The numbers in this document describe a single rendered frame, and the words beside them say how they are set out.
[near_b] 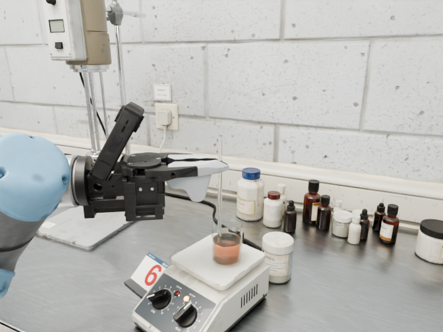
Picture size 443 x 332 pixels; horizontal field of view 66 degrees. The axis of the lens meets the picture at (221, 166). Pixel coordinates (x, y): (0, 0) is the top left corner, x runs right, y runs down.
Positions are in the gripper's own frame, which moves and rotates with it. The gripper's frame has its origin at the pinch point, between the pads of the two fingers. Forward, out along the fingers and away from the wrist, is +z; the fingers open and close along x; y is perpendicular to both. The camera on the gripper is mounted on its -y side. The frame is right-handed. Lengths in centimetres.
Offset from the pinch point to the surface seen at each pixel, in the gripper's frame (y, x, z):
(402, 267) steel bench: 25.4, -5.2, 38.4
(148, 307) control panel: 22.1, 3.5, -11.5
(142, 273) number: 24.3, -8.9, -13.4
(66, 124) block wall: 11, -90, -47
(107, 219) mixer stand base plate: 25.1, -34.9, -23.8
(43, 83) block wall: -5, -96, -55
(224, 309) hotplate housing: 20.5, 7.4, -0.3
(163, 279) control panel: 19.8, -0.1, -9.2
